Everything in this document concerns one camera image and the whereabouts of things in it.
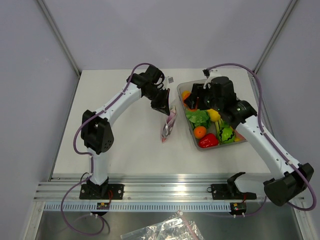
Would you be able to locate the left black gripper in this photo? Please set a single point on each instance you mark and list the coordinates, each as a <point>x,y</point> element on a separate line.
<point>163,106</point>

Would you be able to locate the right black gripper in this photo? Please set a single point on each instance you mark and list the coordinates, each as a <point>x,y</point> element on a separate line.
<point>197,91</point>

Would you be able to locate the clear dotted zip bag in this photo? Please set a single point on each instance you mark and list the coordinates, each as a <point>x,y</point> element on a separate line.
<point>172,105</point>

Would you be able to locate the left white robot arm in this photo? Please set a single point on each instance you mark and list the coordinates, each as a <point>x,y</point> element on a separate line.
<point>145,80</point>

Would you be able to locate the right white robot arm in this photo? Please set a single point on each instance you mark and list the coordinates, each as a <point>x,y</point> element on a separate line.
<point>290,177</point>

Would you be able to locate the grey plastic food tray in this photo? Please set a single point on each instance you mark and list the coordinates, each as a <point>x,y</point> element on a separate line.
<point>214,127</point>

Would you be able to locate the toy orange fruit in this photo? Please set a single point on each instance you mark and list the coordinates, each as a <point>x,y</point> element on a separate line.
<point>185,94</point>

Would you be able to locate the toy napa cabbage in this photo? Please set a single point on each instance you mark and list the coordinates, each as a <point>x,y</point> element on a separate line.
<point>198,118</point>

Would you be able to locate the toy mango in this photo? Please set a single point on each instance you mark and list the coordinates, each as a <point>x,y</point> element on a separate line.
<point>199,132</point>

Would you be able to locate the toy red bell pepper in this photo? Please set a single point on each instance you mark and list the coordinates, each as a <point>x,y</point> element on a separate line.
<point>208,141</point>

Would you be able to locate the toy pink peach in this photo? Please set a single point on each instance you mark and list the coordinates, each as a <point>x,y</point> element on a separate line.
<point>238,137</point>

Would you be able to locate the spare clear plastic bags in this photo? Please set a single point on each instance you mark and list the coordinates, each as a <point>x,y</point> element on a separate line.
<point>176,227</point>

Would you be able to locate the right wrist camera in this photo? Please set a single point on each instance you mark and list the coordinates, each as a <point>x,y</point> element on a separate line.
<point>210,74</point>

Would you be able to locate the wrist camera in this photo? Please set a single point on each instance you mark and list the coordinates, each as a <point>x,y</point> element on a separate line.
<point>169,79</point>
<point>210,74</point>

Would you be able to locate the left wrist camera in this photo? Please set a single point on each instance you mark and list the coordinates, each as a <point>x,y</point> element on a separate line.
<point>169,79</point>

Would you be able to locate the aluminium mounting rail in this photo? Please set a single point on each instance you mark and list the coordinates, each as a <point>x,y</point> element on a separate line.
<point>139,187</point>

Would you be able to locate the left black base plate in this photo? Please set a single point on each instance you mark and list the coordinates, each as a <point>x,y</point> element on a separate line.
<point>109,192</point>

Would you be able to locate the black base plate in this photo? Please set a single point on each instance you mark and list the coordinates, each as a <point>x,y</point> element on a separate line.
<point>109,192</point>
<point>223,191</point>

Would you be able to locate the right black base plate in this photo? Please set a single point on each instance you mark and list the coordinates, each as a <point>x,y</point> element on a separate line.
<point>223,191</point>

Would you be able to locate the white slotted cable duct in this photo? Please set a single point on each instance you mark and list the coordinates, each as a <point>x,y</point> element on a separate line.
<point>114,206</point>

